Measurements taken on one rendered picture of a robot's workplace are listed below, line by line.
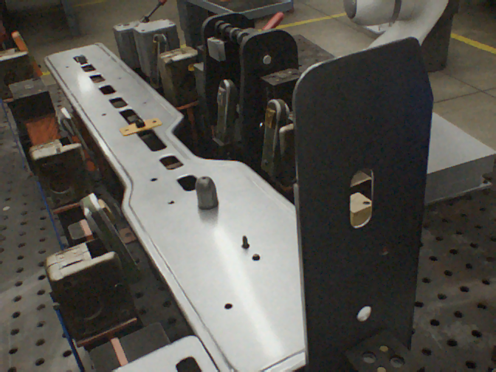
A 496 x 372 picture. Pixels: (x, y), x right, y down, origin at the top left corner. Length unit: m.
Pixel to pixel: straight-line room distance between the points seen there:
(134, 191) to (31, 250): 0.54
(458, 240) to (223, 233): 0.63
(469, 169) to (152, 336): 0.91
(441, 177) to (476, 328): 0.40
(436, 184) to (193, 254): 0.74
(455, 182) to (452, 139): 0.13
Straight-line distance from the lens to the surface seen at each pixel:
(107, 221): 0.66
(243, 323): 0.61
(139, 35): 1.37
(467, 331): 1.03
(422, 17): 1.26
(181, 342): 0.61
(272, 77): 0.94
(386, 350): 0.49
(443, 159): 1.32
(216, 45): 1.02
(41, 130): 1.38
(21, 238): 1.43
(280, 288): 0.65
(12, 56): 1.59
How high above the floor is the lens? 1.45
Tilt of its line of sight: 32 degrees down
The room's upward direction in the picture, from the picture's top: 7 degrees counter-clockwise
